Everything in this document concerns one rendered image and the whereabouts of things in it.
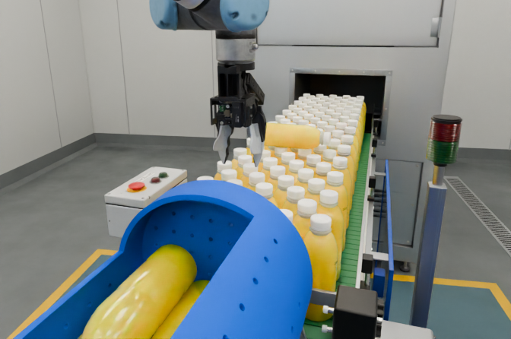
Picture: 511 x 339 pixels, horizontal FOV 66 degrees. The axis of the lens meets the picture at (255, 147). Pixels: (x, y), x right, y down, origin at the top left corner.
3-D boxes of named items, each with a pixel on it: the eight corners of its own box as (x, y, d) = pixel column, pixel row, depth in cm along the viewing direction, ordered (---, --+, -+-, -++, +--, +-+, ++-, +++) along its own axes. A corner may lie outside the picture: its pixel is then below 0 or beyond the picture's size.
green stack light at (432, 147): (426, 163, 88) (430, 141, 86) (423, 154, 93) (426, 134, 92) (458, 165, 86) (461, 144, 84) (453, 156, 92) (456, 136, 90)
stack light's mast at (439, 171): (423, 188, 89) (433, 118, 85) (421, 178, 95) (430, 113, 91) (454, 191, 88) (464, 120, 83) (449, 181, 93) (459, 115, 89)
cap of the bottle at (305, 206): (320, 210, 81) (320, 202, 81) (309, 217, 78) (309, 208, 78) (304, 205, 84) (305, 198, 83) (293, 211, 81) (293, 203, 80)
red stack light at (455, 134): (430, 140, 86) (432, 123, 85) (426, 134, 92) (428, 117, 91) (461, 143, 84) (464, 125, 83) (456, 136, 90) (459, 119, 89)
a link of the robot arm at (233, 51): (223, 38, 78) (263, 38, 76) (224, 61, 80) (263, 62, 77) (208, 39, 72) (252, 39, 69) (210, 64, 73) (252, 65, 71)
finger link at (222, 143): (202, 166, 80) (212, 123, 76) (214, 156, 85) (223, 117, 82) (216, 171, 79) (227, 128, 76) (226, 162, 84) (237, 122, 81)
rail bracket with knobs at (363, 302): (318, 356, 69) (322, 305, 66) (325, 327, 75) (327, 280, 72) (379, 369, 66) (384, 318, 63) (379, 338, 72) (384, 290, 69)
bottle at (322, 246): (292, 313, 78) (295, 229, 73) (307, 294, 84) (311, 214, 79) (325, 327, 75) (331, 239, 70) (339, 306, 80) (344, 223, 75)
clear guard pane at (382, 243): (371, 438, 99) (389, 270, 85) (376, 267, 171) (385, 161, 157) (373, 439, 99) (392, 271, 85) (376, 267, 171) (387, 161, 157)
